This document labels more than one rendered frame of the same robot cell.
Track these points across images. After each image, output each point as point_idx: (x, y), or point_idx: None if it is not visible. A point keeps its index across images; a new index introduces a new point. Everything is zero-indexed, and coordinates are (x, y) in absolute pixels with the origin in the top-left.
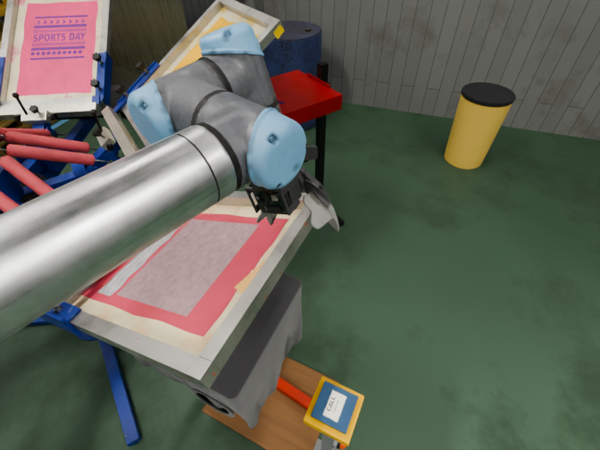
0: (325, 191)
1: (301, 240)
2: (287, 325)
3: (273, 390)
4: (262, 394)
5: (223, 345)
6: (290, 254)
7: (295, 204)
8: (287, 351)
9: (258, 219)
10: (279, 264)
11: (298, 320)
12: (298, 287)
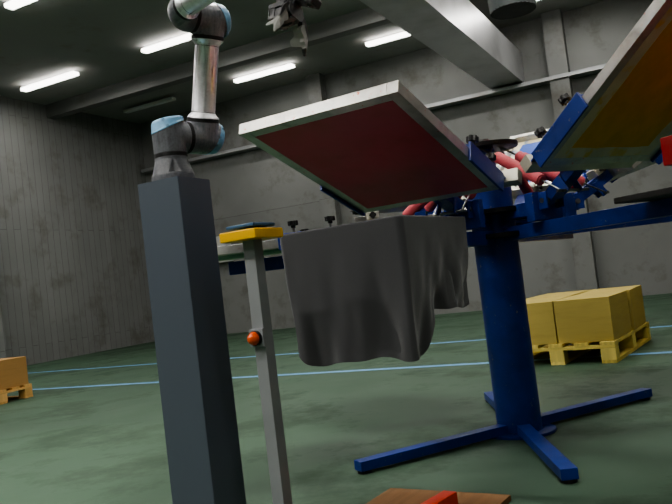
0: (281, 8)
1: (345, 103)
2: (368, 262)
3: (338, 358)
4: (320, 324)
5: (257, 120)
6: (328, 106)
7: (273, 16)
8: (387, 351)
9: (290, 42)
10: (315, 104)
11: (398, 293)
12: (390, 216)
